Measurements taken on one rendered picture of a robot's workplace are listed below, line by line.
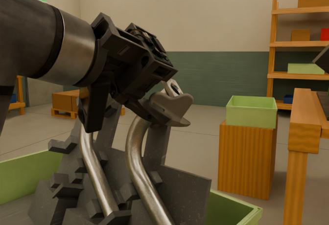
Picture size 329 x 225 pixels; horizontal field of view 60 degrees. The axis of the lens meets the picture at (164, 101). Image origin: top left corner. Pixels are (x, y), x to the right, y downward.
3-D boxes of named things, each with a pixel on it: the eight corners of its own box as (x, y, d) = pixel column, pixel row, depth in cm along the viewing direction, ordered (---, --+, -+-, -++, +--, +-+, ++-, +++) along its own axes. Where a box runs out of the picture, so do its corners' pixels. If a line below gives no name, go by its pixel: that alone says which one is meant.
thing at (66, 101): (51, 115, 562) (49, 93, 554) (82, 108, 632) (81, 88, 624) (96, 123, 503) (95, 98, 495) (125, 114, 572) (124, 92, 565)
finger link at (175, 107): (215, 118, 41) (169, 83, 37) (186, 141, 44) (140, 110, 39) (210, 105, 44) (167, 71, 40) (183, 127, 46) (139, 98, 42)
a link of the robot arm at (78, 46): (30, 94, 28) (14, 39, 32) (69, 101, 32) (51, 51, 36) (73, 40, 25) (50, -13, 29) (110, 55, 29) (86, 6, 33)
